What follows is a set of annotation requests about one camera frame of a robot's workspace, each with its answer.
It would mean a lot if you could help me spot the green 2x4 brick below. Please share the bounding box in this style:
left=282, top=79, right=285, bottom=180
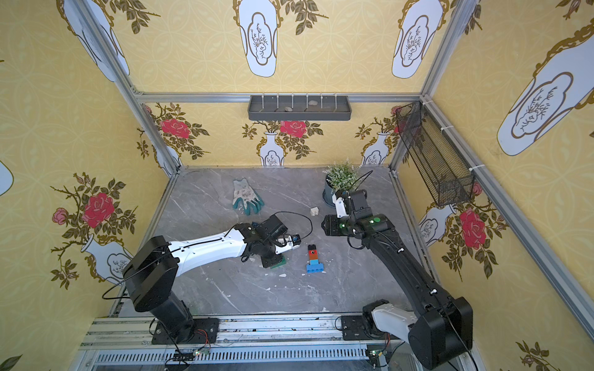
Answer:
left=271, top=257, right=287, bottom=269

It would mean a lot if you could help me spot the light blue 2x4 brick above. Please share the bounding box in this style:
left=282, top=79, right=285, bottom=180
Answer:
left=306, top=262, right=324, bottom=274

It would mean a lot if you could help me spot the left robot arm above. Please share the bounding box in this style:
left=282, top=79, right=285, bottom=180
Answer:
left=123, top=215, right=302, bottom=344

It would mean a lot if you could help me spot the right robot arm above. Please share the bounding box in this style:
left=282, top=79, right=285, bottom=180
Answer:
left=321, top=190, right=473, bottom=370

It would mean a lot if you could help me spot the green white work glove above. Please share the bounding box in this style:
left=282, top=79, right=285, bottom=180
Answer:
left=233, top=178, right=265, bottom=216

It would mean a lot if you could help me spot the potted plant grey pot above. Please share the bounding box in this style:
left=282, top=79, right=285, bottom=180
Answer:
left=323, top=160, right=363, bottom=207

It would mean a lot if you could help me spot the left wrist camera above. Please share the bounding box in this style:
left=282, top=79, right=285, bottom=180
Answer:
left=273, top=234, right=302, bottom=255

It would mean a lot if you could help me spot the black wire mesh basket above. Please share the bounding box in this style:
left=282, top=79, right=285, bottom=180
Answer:
left=395, top=102, right=475, bottom=207

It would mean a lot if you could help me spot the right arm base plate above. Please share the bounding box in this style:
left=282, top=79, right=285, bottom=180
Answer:
left=340, top=315, right=372, bottom=341

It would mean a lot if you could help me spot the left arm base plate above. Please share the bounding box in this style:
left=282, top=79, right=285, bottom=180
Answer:
left=151, top=317, right=220, bottom=345

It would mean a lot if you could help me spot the aluminium front rail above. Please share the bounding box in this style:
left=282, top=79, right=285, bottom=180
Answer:
left=70, top=312, right=424, bottom=370

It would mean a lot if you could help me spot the grey wall shelf tray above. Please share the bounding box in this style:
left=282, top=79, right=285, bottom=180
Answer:
left=247, top=94, right=353, bottom=122

